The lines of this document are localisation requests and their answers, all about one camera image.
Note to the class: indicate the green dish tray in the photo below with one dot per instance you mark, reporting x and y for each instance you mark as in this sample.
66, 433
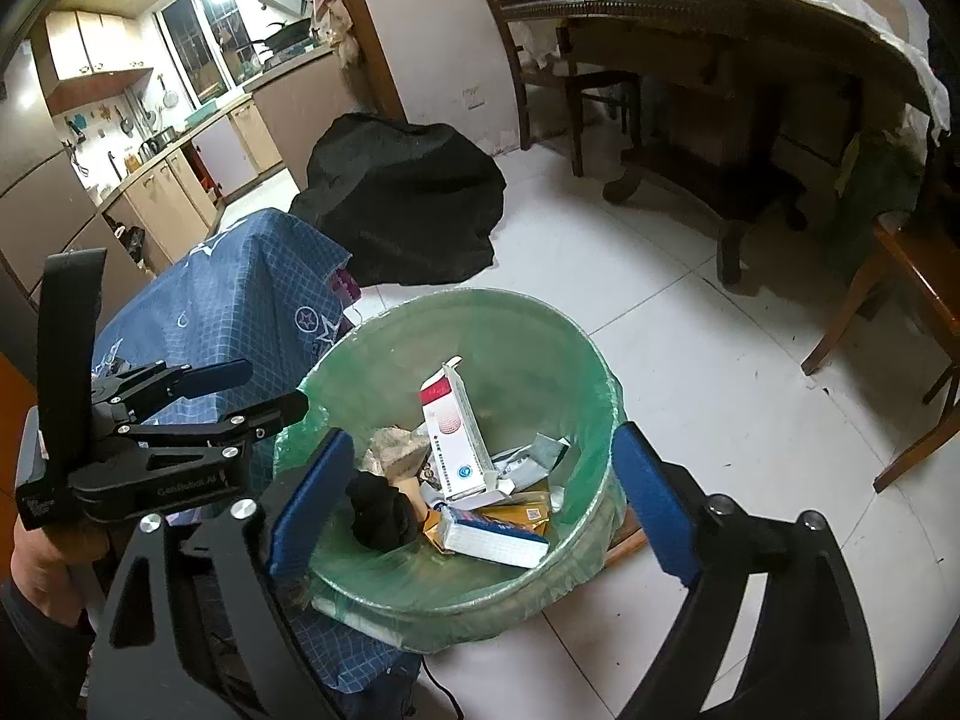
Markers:
206, 112

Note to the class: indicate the red and white carton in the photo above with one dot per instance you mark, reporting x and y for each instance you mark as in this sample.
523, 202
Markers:
457, 435

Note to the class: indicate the orange wooden cabinet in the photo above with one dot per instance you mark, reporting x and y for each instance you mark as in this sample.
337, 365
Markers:
11, 405

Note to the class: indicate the black cloth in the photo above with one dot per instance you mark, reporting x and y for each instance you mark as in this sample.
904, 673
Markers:
379, 510

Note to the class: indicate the person's left forearm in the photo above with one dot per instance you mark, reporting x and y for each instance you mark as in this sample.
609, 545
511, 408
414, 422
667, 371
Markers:
37, 660

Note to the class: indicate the person's left hand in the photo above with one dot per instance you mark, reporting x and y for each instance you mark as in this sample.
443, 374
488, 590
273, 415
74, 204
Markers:
52, 570

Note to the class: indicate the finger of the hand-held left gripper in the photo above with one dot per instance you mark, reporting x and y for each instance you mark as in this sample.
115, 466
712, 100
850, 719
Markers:
277, 411
217, 376

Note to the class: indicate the black fabric bag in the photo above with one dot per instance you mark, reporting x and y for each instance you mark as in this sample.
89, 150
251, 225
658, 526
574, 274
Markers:
405, 195

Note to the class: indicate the hanging bags bundle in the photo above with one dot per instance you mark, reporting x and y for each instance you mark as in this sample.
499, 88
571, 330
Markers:
337, 15

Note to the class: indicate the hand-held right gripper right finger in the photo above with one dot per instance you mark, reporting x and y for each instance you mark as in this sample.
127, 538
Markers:
656, 502

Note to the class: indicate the white wall outlet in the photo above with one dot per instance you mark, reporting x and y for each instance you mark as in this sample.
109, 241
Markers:
472, 97

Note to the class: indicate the green-lined trash bin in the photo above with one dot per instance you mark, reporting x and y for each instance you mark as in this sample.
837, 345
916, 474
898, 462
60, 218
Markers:
375, 360

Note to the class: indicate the dark green plastic bag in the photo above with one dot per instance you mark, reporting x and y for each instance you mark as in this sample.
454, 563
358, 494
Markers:
877, 195

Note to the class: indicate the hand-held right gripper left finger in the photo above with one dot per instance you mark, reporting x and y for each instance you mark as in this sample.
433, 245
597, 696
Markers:
311, 502

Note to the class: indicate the brown wooden chair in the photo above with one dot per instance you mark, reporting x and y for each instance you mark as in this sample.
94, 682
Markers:
915, 292

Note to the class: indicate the black wok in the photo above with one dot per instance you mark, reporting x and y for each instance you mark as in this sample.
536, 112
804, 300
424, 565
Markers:
285, 36

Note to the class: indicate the metal kettle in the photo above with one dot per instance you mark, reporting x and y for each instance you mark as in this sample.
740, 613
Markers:
157, 142

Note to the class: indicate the dark wooden chair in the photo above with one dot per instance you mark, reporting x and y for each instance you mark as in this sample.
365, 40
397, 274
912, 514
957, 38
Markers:
555, 82

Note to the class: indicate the white and blue carton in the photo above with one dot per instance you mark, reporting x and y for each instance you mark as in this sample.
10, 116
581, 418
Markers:
495, 544

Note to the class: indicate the lower kitchen cabinets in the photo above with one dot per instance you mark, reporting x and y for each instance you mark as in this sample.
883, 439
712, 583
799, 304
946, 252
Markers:
247, 135

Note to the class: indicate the upper kitchen cabinets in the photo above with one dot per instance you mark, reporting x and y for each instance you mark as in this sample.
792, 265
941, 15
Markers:
97, 52

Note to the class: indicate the dark wooden table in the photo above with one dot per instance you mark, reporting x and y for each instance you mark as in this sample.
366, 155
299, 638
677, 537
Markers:
712, 52

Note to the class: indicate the grey refrigerator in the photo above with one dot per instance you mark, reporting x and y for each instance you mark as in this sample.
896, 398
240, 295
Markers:
45, 195

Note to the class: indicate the blue checked tablecloth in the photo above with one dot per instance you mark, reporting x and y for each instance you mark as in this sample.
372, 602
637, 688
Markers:
225, 277

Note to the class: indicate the kitchen cabinets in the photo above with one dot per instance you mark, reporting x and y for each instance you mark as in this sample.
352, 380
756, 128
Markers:
97, 52
247, 135

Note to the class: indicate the kitchen window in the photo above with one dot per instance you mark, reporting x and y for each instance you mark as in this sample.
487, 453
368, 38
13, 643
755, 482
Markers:
210, 37

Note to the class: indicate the yellow packet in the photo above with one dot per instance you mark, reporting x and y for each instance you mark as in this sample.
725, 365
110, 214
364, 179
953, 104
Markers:
517, 514

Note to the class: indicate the white snack bag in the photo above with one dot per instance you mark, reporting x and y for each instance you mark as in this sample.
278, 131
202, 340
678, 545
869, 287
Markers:
536, 457

